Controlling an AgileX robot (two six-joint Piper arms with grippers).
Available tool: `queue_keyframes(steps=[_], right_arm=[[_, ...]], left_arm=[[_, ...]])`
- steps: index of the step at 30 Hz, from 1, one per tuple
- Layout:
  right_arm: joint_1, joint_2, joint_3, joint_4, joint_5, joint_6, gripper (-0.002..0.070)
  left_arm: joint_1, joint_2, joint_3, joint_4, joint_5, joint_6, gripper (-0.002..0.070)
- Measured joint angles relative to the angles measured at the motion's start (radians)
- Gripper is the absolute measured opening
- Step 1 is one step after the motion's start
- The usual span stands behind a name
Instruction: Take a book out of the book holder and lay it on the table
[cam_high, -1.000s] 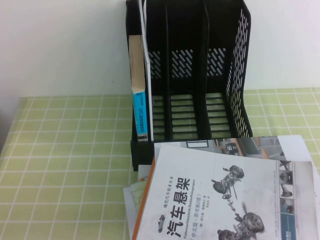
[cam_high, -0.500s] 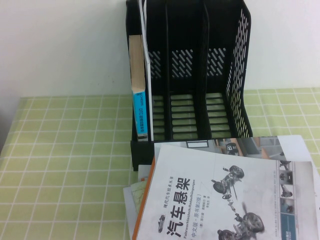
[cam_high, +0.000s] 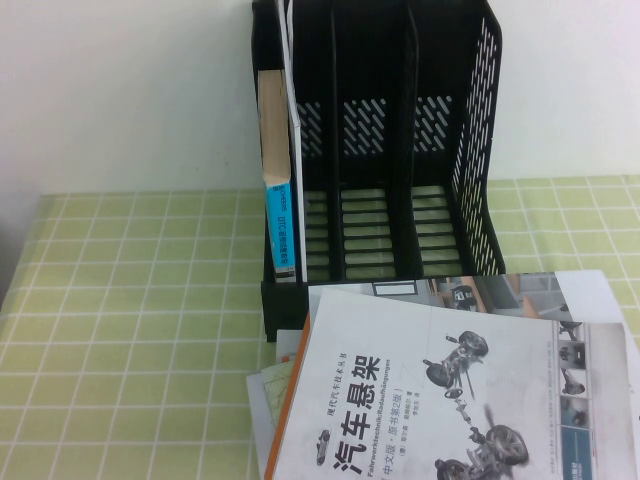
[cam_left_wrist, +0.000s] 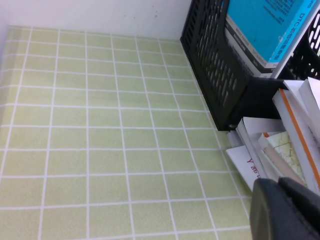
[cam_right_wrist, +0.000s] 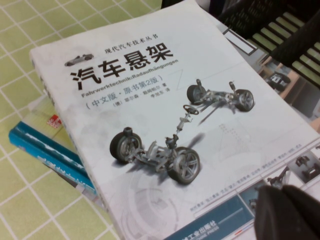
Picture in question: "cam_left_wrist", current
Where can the white book with orange stripe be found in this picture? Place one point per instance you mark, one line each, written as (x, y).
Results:
(307, 130)

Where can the map print booklet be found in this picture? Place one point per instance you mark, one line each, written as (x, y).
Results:
(282, 147)

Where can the black perforated plastic book holder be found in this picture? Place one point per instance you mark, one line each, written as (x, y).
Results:
(212, 62)

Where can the plain white booklet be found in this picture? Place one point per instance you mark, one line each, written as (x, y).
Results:
(260, 125)

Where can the green checked tablecloth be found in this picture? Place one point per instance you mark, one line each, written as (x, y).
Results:
(100, 137)

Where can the white paper with red letters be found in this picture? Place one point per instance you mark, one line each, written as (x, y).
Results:
(240, 160)

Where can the cyan book with beige pages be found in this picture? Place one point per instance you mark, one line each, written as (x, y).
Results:
(255, 30)

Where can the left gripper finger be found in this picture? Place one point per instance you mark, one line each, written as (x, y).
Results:
(280, 212)

